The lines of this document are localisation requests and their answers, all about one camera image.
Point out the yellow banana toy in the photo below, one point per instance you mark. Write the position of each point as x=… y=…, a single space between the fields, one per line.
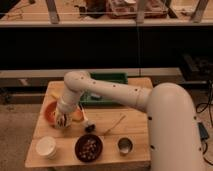
x=54 y=95

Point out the white stacked cup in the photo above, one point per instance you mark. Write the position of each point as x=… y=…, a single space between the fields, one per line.
x=46 y=147

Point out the green plastic tray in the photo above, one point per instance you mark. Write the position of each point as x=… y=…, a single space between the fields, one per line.
x=120 y=78

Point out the dark bowl with nuts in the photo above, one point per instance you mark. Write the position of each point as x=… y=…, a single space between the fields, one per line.
x=88 y=148

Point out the blue black box on floor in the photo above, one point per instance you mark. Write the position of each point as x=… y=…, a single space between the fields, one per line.
x=204 y=135

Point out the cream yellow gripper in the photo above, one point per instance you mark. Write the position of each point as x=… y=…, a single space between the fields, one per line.
x=63 y=117

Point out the small metal cup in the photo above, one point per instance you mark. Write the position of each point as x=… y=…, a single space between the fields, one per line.
x=125 y=146

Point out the wooden spoon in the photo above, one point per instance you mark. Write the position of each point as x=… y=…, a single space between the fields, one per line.
x=114 y=125

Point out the blue grey sponge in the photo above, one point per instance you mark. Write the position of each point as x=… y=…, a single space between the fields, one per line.
x=95 y=96

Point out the orange peach toy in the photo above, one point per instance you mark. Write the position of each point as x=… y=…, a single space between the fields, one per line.
x=77 y=115

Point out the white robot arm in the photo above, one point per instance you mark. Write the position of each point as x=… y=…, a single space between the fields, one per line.
x=174 y=137

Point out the red orange bowl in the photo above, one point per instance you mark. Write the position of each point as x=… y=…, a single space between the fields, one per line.
x=49 y=113

